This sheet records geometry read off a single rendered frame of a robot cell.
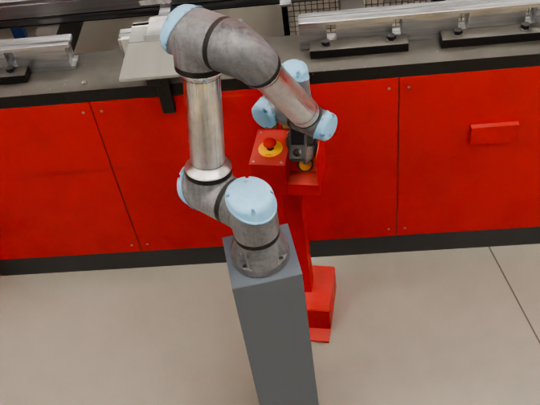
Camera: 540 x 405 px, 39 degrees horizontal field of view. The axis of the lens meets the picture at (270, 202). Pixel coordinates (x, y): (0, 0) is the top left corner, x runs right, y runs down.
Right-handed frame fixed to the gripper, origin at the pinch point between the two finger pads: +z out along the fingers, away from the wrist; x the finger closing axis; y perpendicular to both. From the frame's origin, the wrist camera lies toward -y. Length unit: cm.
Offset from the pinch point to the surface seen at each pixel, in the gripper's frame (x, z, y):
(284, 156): 5.1, -5.0, -2.2
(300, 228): 3.3, 27.4, -3.9
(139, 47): 50, -25, 21
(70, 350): 88, 70, -32
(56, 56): 82, -18, 26
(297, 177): 1.9, 2.4, -3.6
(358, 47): -13.5, -14.1, 34.9
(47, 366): 95, 70, -39
